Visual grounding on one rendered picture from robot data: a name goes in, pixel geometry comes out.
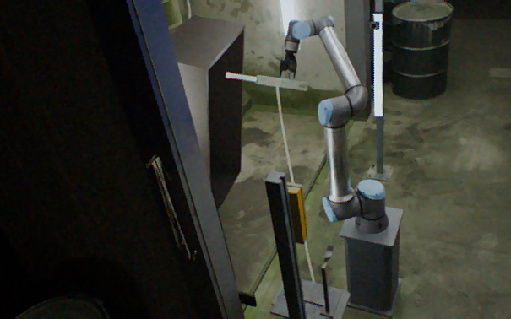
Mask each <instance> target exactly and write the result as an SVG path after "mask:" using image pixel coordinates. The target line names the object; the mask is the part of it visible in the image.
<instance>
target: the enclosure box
mask: <svg viewBox="0 0 511 319"><path fill-rule="evenodd" d="M245 35H246V25H245V24H238V23H234V22H229V21H225V20H218V19H211V18H205V17H201V16H195V15H193V16H192V17H190V18H189V19H188V20H187V21H186V22H185V23H184V24H182V25H181V26H180V27H179V28H178V29H177V30H175V31H174V32H173V33H172V34H171V39H172V42H173V45H174V49H175V52H176V55H177V62H178V66H179V68H180V72H181V75H182V81H183V85H184V89H185V92H186V96H187V99H188V104H189V109H190V112H191V116H192V119H193V125H194V128H196V133H197V135H198V141H199V145H200V148H201V151H202V155H203V159H204V164H205V168H206V171H207V175H208V178H209V184H210V188H211V190H213V193H214V197H215V202H216V207H217V210H218V211H219V209H220V208H221V207H222V205H223V202H224V201H225V200H226V197H227V195H228V194H229V192H230V190H231V189H232V187H233V185H234V183H235V181H236V179H237V177H238V175H239V174H240V172H241V160H242V98H243V79H239V78H226V73H234V74H240V75H243V67H245Z"/></svg>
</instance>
